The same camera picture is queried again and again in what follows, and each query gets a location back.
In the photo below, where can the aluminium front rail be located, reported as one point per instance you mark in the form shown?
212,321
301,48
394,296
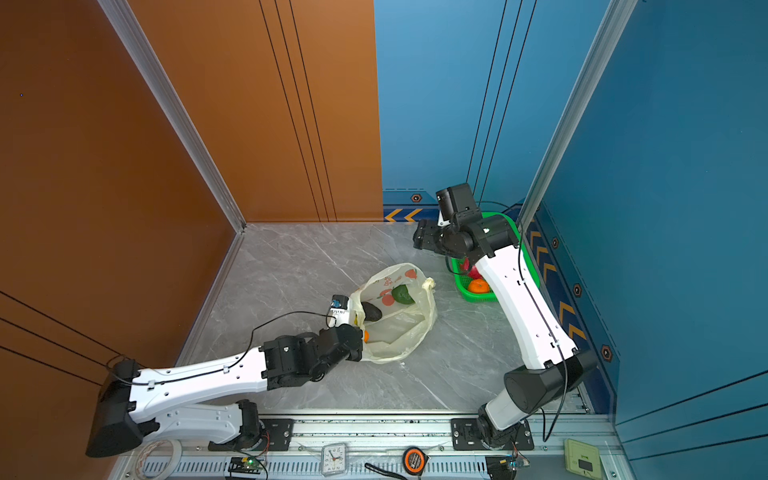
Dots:
376,443

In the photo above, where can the left green circuit board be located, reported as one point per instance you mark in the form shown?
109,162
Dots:
246,467

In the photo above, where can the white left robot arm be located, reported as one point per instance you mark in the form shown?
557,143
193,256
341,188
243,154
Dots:
136,406

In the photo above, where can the aluminium corner post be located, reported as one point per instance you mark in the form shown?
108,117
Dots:
127,26
600,52

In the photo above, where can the green plastic basket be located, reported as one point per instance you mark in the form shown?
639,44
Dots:
462,280

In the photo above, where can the small white clock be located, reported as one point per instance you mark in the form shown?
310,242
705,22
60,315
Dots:
334,459

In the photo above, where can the aluminium corner post left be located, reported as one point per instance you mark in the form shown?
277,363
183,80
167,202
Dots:
127,26

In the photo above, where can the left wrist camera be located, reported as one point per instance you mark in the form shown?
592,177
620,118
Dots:
339,312

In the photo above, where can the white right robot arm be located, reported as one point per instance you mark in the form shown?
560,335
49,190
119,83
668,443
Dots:
552,363

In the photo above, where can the dark green avocado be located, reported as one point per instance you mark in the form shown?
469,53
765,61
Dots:
401,295

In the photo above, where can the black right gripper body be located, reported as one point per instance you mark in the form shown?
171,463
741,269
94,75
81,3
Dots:
438,238

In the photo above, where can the orange black tape measure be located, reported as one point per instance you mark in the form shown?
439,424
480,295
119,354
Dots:
415,461

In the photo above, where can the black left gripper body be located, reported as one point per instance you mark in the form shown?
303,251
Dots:
358,355

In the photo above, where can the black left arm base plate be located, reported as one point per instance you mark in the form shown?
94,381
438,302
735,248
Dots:
265,435

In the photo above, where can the black dark avocado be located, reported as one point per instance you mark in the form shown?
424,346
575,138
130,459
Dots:
372,313

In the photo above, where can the green circuit board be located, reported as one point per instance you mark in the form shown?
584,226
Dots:
505,467
246,467

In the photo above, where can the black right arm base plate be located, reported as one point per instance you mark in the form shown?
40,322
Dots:
468,436

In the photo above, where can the aluminium corner post right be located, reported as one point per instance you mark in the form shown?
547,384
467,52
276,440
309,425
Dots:
600,52

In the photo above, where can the right green circuit board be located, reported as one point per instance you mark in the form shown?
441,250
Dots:
505,467

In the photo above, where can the yellow printed plastic bag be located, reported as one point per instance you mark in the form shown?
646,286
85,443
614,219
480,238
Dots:
403,327

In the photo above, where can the green wall switch box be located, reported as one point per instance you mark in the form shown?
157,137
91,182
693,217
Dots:
582,459

